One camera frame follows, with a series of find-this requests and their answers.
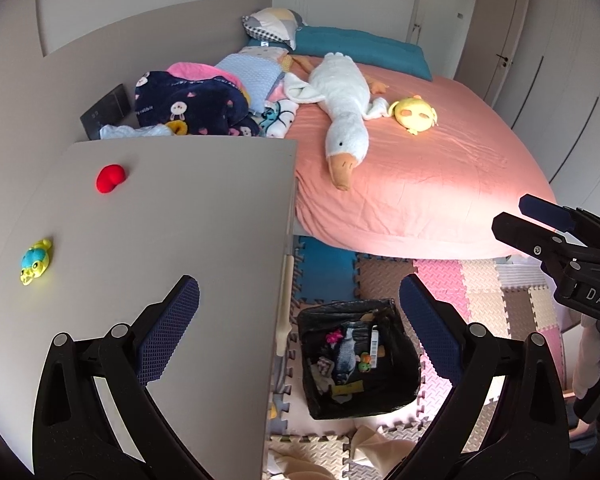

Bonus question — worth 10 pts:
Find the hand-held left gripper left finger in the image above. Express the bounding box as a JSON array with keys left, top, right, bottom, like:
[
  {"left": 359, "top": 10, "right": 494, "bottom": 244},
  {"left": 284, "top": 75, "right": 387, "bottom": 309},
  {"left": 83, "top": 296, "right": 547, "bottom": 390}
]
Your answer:
[{"left": 31, "top": 275, "right": 216, "bottom": 480}]

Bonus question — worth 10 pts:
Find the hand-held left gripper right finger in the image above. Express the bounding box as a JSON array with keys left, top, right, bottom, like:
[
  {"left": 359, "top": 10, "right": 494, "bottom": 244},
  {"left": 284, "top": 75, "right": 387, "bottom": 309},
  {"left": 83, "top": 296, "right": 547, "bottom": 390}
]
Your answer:
[{"left": 390, "top": 274, "right": 574, "bottom": 480}]

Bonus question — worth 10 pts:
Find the yellow chick plush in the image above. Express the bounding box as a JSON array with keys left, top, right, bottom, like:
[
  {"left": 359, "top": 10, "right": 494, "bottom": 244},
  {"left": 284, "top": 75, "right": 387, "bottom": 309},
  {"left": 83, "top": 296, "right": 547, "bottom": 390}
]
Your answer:
[{"left": 387, "top": 95, "right": 440, "bottom": 137}]

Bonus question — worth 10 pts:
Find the black trash bin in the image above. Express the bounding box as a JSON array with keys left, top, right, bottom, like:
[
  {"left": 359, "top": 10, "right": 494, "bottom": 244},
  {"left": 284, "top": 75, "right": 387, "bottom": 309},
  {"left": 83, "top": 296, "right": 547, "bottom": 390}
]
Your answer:
[{"left": 296, "top": 298, "right": 422, "bottom": 421}]

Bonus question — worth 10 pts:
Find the light blue quilted blanket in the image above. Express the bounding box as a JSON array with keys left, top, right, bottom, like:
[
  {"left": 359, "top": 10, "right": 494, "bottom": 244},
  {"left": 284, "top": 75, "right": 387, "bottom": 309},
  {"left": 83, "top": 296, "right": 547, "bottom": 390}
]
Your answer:
[{"left": 215, "top": 46, "right": 294, "bottom": 114}]

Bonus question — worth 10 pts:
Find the red plastic toy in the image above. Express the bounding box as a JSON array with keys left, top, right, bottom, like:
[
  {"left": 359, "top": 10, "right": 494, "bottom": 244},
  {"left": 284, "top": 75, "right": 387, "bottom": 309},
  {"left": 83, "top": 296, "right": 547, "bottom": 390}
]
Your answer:
[{"left": 96, "top": 163, "right": 127, "bottom": 194}]

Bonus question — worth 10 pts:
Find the pink cloth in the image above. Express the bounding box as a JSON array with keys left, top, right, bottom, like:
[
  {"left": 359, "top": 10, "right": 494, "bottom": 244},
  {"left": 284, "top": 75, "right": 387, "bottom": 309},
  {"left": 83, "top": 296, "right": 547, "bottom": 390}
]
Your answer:
[{"left": 166, "top": 61, "right": 244, "bottom": 92}]

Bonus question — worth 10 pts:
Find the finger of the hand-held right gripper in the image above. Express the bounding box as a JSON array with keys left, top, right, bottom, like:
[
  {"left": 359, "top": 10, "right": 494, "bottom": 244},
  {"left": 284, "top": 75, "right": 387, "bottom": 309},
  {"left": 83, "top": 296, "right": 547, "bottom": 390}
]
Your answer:
[
  {"left": 519, "top": 193, "right": 600, "bottom": 262},
  {"left": 491, "top": 211, "right": 600, "bottom": 322}
]

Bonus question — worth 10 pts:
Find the bed with pink sheet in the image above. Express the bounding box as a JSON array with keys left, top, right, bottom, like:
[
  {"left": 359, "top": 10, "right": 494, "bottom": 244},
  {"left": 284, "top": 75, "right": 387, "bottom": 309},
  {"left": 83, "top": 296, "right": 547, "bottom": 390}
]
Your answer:
[{"left": 285, "top": 62, "right": 562, "bottom": 262}]

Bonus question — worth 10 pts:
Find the white door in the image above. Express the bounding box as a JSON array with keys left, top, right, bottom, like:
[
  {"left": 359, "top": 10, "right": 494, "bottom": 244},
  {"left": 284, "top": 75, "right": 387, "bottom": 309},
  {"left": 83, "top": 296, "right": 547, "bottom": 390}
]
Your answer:
[{"left": 410, "top": 0, "right": 484, "bottom": 81}]

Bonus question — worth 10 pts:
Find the small light blue cloth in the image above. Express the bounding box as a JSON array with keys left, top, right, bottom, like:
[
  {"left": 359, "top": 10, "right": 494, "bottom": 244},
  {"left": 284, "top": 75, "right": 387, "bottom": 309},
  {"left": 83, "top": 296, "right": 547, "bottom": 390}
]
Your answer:
[{"left": 99, "top": 122, "right": 174, "bottom": 141}]

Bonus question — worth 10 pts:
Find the black wall panel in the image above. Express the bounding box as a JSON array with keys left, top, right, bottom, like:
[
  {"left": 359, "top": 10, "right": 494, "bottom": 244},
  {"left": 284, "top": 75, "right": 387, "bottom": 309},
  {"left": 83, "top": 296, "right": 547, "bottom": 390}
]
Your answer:
[{"left": 80, "top": 85, "right": 131, "bottom": 141}]

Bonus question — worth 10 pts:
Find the person's right hand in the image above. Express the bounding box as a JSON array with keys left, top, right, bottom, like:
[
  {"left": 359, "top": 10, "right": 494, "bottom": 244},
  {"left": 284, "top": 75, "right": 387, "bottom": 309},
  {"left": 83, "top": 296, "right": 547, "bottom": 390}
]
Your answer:
[{"left": 572, "top": 316, "right": 600, "bottom": 399}]

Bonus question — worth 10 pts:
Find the teal pillow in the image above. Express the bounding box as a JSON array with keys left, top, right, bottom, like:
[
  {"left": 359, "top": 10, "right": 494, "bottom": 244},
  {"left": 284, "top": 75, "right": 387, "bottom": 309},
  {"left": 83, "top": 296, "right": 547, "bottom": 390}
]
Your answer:
[{"left": 292, "top": 26, "right": 434, "bottom": 83}]

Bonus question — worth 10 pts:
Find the colourful foam floor mat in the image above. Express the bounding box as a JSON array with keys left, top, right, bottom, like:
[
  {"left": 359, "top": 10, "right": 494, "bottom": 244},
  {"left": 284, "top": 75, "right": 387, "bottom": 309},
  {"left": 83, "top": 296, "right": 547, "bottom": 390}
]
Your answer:
[{"left": 265, "top": 235, "right": 581, "bottom": 480}]

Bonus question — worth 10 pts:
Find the patterned pillow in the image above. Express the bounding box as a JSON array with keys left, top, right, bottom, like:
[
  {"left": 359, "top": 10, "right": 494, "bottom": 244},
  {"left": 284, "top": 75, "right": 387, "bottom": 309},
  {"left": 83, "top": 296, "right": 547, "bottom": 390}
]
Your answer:
[{"left": 242, "top": 7, "right": 306, "bottom": 52}]

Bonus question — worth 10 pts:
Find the white goose plush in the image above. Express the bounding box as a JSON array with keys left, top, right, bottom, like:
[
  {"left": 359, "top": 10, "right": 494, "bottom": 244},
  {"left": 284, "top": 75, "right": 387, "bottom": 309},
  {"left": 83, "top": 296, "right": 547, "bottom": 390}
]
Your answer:
[{"left": 283, "top": 52, "right": 396, "bottom": 192}]

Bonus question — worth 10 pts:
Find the white wardrobe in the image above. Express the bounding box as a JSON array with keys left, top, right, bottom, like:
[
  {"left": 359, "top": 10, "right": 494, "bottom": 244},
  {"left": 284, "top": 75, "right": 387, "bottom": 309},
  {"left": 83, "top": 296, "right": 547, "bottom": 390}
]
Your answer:
[{"left": 455, "top": 0, "right": 600, "bottom": 188}]

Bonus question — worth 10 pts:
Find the white blue cartoon cloth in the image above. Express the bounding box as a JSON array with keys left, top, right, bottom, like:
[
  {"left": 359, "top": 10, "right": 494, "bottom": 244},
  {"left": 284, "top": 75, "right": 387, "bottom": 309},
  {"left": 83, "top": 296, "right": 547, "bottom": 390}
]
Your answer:
[{"left": 257, "top": 100, "right": 301, "bottom": 139}]

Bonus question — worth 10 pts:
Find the yellow blue plastic toy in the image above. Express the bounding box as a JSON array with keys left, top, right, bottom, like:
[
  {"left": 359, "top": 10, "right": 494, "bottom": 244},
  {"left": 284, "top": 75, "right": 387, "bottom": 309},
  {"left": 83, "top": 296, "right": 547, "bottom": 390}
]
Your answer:
[{"left": 20, "top": 239, "right": 54, "bottom": 287}]

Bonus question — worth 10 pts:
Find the navy printed blanket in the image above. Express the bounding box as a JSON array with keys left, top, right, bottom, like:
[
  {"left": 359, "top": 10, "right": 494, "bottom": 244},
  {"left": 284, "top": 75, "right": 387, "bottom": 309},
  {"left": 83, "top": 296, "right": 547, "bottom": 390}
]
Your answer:
[{"left": 134, "top": 70, "right": 264, "bottom": 139}]

